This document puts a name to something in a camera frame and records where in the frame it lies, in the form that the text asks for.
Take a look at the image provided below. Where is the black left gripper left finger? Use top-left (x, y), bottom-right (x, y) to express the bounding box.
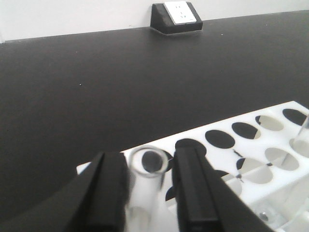
top-left (0, 152), bottom-right (128, 232)

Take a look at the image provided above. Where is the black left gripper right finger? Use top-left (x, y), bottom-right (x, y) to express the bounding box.
top-left (172, 139), bottom-right (272, 232)

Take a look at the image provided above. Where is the short clear test tube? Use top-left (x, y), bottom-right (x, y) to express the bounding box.
top-left (126, 145), bottom-right (169, 232)

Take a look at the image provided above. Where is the tall clear test tube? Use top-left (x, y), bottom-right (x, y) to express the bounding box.
top-left (282, 115), bottom-right (309, 174)

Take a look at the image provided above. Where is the white test tube rack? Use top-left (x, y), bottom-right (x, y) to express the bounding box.
top-left (76, 101), bottom-right (309, 232)

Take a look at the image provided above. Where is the black wedge power socket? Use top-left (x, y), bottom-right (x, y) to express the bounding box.
top-left (150, 0), bottom-right (203, 35)

